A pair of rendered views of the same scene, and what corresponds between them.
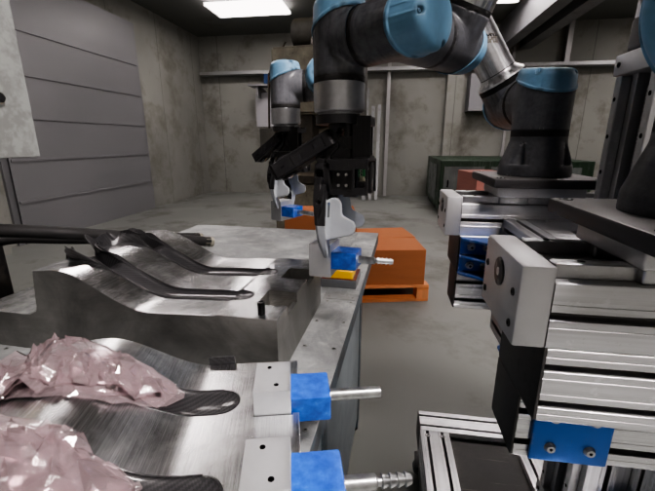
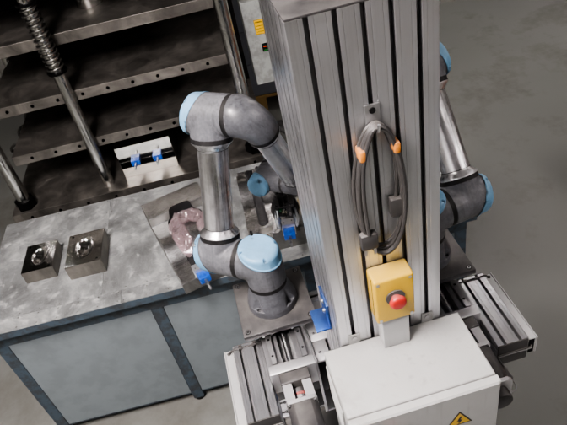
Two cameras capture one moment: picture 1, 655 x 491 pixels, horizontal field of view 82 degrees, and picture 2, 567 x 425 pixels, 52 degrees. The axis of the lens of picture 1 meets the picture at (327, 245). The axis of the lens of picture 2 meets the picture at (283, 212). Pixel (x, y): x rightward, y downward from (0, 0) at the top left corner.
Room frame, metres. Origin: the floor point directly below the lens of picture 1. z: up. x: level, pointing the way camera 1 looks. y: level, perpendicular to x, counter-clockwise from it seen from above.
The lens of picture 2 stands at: (0.20, -1.59, 2.36)
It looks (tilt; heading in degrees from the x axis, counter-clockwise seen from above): 39 degrees down; 76
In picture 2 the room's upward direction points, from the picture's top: 13 degrees counter-clockwise
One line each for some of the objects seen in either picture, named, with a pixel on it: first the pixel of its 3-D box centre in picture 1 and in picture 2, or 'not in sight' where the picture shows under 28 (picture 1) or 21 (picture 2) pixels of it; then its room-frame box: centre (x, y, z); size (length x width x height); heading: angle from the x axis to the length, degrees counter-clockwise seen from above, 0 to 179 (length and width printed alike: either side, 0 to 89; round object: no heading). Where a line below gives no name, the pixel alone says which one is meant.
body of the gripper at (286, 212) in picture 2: (344, 157); (283, 199); (0.59, -0.03, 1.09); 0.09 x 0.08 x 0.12; 73
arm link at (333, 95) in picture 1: (339, 101); not in sight; (0.59, -0.02, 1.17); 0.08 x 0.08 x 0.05
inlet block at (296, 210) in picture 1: (294, 210); not in sight; (1.01, 0.09, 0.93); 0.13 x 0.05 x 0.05; 56
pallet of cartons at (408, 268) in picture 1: (351, 245); not in sight; (2.83, -0.19, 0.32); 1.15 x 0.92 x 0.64; 83
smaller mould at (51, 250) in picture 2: not in sight; (42, 260); (-0.36, 0.50, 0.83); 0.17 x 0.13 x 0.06; 78
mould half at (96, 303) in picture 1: (166, 285); (272, 197); (0.62, 0.28, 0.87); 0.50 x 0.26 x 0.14; 78
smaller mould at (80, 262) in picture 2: not in sight; (88, 253); (-0.17, 0.43, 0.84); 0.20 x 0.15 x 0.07; 78
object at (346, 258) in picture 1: (352, 258); (289, 234); (0.58, -0.04, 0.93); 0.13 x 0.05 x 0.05; 73
